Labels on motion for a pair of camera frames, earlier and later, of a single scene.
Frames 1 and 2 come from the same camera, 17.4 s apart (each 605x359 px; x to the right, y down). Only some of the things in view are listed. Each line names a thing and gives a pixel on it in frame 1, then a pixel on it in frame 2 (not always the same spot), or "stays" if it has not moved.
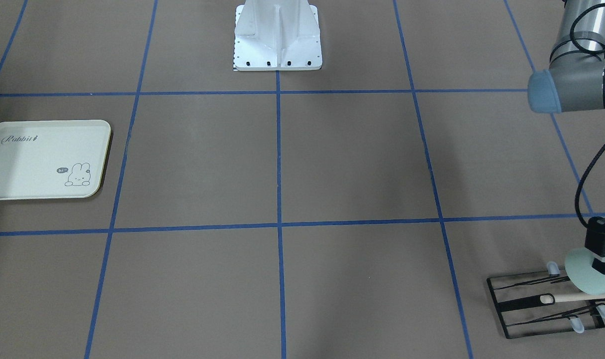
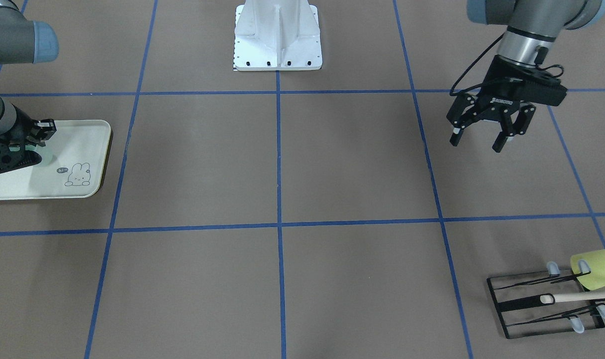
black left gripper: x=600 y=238 to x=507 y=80
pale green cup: x=578 y=267 to x=28 y=147
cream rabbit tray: x=45 y=159 stays
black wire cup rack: x=527 y=305 stays
